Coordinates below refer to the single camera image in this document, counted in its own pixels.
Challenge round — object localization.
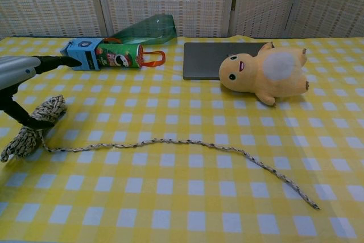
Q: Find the green Pringles can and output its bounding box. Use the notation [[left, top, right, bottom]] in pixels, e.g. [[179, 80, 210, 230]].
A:
[[95, 42, 144, 72]]

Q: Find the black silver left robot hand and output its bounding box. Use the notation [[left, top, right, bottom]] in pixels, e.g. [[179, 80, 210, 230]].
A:
[[0, 54, 83, 129]]

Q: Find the black and white rope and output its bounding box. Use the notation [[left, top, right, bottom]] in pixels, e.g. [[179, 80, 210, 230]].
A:
[[0, 94, 321, 211]]

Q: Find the green plastic bottle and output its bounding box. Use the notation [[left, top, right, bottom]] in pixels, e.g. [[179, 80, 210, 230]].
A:
[[109, 14, 177, 46]]

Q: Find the grey closed laptop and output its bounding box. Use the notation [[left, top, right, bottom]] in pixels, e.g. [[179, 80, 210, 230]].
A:
[[183, 42, 270, 81]]

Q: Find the yellow checkered tablecloth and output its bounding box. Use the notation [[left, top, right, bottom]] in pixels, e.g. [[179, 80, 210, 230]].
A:
[[0, 35, 364, 243]]

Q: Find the blue carton box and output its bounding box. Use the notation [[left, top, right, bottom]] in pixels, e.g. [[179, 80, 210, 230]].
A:
[[59, 38, 103, 72]]

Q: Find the orange strap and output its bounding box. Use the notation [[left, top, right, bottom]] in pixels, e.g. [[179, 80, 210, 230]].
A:
[[104, 37, 166, 68]]

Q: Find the yellow plush toy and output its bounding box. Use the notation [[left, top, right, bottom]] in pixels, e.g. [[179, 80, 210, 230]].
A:
[[218, 41, 308, 106]]

